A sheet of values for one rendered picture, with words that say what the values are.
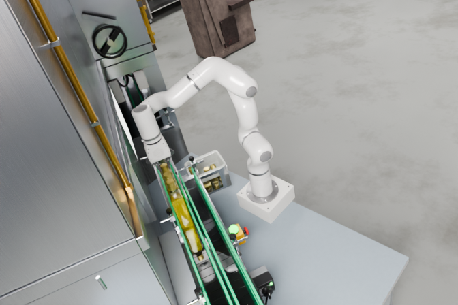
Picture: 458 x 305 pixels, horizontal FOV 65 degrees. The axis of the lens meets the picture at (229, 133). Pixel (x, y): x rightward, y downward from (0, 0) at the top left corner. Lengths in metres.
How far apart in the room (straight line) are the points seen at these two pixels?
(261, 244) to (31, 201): 1.31
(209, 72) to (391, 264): 1.22
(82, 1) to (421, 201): 2.81
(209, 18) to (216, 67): 4.18
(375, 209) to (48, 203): 2.59
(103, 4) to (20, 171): 1.65
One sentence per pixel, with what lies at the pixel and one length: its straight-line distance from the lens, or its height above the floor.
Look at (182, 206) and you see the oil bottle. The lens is 1.70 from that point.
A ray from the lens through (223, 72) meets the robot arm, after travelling 1.54.
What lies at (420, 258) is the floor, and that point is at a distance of 2.93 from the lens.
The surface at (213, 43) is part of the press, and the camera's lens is 5.79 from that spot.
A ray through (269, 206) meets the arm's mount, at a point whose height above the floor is 0.85.
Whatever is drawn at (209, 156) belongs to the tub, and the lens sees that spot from 2.25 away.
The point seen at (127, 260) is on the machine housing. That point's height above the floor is 1.49.
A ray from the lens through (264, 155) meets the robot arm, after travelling 1.78.
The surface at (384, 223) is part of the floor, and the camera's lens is 3.08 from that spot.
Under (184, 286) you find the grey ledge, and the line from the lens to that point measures 1.61.
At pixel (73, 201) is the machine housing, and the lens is 1.01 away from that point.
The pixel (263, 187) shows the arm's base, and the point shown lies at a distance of 2.03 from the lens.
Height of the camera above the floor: 2.35
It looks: 35 degrees down
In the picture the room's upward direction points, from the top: 14 degrees counter-clockwise
